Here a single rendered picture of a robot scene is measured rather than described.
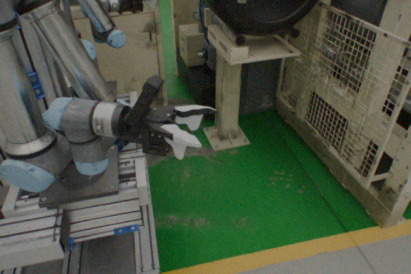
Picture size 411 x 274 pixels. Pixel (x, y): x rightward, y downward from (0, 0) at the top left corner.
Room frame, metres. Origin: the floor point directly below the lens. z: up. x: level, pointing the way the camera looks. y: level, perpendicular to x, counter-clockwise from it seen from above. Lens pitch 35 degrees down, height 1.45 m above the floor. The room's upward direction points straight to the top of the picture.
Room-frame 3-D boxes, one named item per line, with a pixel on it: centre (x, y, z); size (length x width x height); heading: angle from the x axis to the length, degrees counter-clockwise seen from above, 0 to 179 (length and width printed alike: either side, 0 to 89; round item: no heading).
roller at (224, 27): (1.57, -0.10, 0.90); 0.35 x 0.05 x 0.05; 17
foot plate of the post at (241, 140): (1.85, -0.14, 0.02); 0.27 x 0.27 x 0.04; 17
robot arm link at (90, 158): (0.61, 0.28, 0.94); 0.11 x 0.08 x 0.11; 168
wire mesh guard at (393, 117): (1.50, -0.61, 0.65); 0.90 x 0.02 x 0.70; 17
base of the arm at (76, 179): (0.75, 0.40, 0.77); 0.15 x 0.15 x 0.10
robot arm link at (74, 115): (0.59, 0.28, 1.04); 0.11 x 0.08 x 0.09; 78
